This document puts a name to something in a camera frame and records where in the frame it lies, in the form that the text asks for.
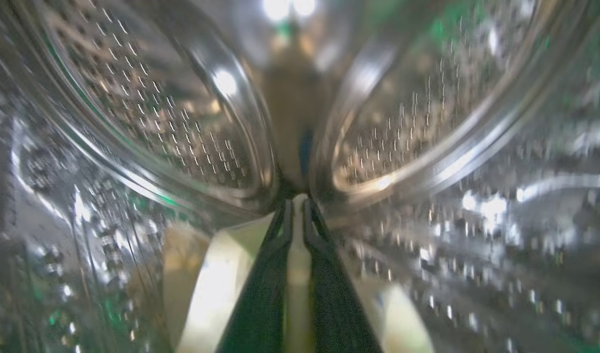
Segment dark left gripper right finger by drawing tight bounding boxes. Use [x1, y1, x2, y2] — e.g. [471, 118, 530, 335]
[302, 199, 381, 353]

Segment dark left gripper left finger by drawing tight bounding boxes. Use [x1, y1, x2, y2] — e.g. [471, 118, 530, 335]
[217, 199, 295, 353]

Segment pale yellow baby garment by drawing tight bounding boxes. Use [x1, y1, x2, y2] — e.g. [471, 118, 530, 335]
[163, 194, 434, 353]

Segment pale yellow baby clothes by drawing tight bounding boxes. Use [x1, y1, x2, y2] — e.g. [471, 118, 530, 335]
[0, 0, 600, 353]

